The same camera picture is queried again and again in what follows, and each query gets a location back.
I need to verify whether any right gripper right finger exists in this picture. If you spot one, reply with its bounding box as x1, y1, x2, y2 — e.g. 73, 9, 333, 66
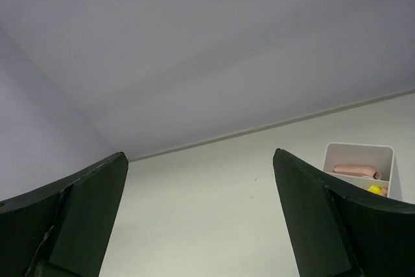
273, 149, 414, 277

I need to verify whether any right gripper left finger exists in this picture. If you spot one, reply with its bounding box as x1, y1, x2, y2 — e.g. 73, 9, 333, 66
1, 152, 128, 276

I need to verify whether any yellow white marker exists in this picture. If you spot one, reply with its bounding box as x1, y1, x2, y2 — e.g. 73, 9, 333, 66
368, 185, 383, 195

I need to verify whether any pink eraser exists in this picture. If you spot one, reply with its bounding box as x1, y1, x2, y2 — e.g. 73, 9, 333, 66
333, 164, 382, 180

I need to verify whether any white compartment pen holder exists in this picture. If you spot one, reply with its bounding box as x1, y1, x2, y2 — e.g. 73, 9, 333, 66
322, 143, 403, 200

